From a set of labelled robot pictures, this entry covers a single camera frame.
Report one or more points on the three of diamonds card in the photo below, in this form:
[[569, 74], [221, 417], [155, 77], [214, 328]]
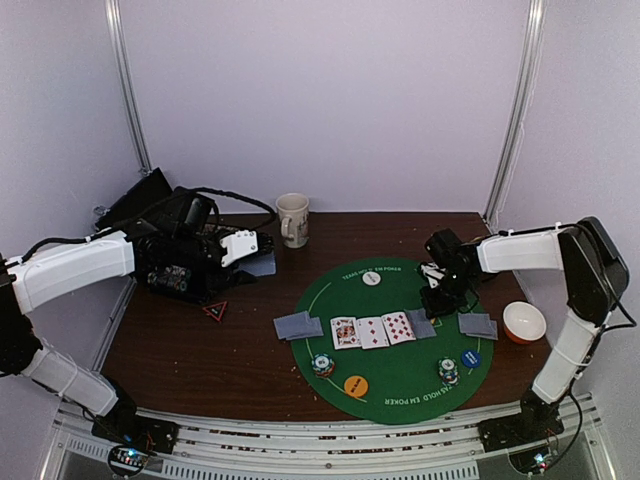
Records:
[[371, 332]]

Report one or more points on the round green poker mat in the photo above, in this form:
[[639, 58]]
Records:
[[404, 384]]

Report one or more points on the orange big blind button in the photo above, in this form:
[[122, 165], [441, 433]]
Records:
[[356, 386]]

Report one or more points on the poker chip stack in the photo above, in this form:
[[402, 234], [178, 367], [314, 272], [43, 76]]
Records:
[[323, 365], [448, 371]]

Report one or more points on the left aluminium frame post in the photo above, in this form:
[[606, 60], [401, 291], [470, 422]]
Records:
[[116, 31]]

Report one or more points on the white dealer button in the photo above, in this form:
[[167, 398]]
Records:
[[371, 278]]

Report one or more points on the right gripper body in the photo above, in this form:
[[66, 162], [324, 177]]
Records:
[[435, 298]]

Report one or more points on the king of diamonds card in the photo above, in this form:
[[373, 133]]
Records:
[[344, 333]]

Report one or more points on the single blue playing card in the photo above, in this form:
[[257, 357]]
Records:
[[313, 328]]

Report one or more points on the black poker chip case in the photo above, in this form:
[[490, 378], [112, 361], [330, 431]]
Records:
[[175, 255]]

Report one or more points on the aluminium frame post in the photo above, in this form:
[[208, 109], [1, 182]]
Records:
[[524, 91], [116, 31]]

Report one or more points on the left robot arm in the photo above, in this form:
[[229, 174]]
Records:
[[51, 268]]

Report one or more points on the ten of diamonds card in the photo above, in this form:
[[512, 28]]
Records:
[[398, 327]]

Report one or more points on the beige ceramic mug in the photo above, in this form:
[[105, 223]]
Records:
[[293, 213]]

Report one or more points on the blue small blind button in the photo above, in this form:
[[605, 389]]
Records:
[[471, 359]]

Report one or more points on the right aluminium frame post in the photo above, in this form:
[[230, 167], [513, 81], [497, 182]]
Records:
[[524, 91]]

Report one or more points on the aluminium front rail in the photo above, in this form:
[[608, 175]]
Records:
[[448, 447]]

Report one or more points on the white orange bowl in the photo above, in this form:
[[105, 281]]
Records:
[[523, 323]]

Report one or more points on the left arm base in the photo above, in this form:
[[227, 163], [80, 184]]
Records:
[[131, 429]]

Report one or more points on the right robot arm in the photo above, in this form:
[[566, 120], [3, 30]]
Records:
[[594, 279]]

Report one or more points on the red black triangle button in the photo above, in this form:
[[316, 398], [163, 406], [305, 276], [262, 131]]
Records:
[[216, 311]]

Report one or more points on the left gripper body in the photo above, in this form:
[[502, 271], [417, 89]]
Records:
[[189, 249]]

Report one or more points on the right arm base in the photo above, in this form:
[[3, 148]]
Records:
[[533, 423]]

